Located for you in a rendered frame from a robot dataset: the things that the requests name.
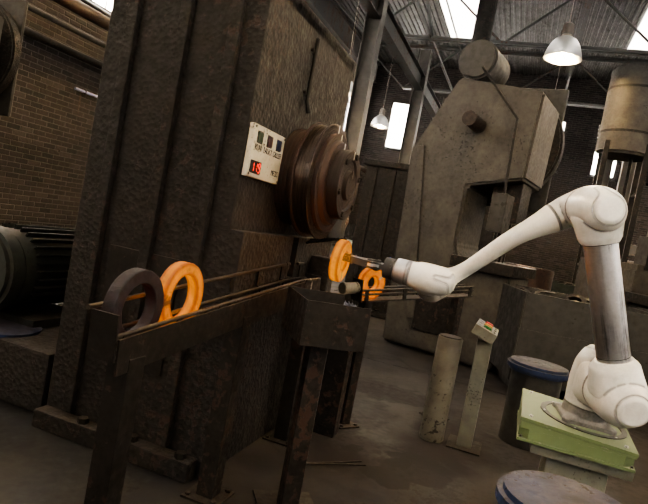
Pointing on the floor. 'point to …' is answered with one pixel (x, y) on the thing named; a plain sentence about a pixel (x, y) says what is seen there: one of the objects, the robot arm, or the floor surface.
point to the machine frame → (190, 207)
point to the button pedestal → (474, 392)
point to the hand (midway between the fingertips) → (341, 256)
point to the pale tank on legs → (628, 136)
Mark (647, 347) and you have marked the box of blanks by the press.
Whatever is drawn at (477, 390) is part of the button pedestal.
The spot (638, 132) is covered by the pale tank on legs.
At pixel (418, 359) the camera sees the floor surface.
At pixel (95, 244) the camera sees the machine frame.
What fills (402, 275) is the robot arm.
